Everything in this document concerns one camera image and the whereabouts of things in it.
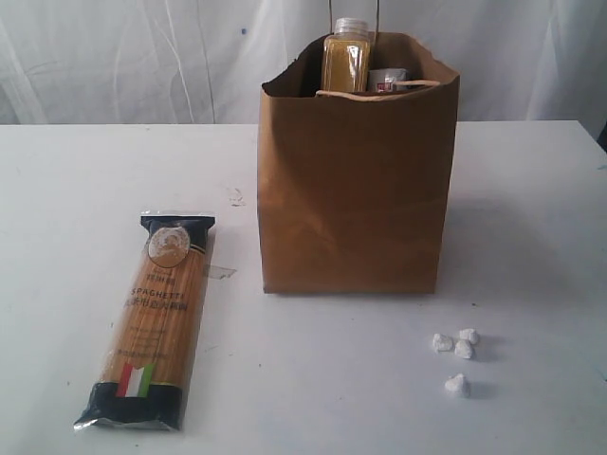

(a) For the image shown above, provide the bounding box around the small milk carton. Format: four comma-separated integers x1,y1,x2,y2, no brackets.
367,68,411,93

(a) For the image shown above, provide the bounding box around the yellow grain bottle white cap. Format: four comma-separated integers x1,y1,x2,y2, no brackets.
321,18,372,93

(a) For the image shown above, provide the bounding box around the brown paper bag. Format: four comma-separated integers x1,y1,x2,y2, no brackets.
257,19,460,294

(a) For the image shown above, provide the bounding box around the clear tape scrap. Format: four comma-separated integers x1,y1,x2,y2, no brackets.
204,264,236,280
229,188,247,208

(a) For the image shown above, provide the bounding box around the spaghetti packet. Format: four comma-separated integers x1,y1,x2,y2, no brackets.
73,212,215,430

